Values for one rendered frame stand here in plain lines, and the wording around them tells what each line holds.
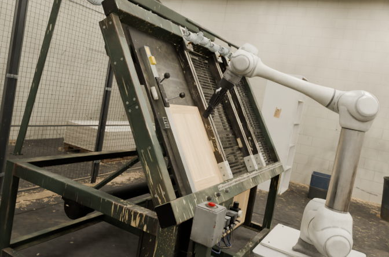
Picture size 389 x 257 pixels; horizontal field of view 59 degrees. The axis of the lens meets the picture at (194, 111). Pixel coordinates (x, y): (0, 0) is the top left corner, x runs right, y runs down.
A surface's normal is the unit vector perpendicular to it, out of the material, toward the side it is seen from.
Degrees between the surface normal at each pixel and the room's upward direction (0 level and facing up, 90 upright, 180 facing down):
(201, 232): 90
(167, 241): 90
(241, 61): 97
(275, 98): 90
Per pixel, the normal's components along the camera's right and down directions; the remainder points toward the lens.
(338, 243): -0.12, 0.17
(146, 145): -0.47, -0.04
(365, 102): -0.07, -0.07
